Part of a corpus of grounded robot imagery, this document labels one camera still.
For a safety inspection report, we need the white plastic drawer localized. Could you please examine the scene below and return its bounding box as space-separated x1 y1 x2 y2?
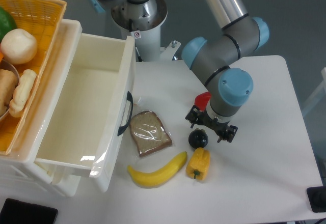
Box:
40 34 136 192

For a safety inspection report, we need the green fruit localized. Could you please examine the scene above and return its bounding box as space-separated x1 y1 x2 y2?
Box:
0 7 17 41

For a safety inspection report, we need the dark purple mangosteen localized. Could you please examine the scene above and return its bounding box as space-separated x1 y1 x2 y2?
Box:
188 129 208 149

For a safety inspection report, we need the pale bone-shaped bread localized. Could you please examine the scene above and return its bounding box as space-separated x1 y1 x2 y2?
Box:
9 69 37 118

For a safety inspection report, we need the red bell pepper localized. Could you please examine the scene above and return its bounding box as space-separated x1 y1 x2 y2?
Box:
194 92 211 111

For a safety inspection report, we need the black tablet device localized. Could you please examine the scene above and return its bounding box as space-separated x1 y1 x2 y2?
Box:
1 198 58 224

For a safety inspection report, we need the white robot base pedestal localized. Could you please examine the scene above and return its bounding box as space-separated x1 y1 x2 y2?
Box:
111 0 181 62

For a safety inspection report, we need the bagged brown bread slice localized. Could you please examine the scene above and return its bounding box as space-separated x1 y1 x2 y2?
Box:
129 110 173 158

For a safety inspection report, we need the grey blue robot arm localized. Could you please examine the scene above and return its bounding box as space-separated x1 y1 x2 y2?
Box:
90 0 269 142

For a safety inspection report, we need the beige bread roll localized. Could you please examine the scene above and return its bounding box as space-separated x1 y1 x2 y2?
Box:
0 69 18 116

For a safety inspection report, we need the white round bun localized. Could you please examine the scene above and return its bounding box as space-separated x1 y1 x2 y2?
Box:
1 29 38 65

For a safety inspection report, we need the white drawer cabinet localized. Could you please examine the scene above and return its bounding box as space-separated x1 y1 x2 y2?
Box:
1 19 82 196

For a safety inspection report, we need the orange woven basket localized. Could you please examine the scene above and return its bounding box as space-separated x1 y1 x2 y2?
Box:
1 0 67 155

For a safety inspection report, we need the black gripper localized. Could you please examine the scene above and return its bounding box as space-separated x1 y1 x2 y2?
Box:
185 106 238 143

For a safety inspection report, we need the yellow banana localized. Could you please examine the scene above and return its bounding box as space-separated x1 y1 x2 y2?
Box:
127 151 187 188

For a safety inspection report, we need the yellow bell pepper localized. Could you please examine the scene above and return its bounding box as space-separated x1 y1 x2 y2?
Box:
185 147 210 181

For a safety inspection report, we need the black device at edge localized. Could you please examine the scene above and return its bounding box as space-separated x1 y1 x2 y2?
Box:
306 186 325 213

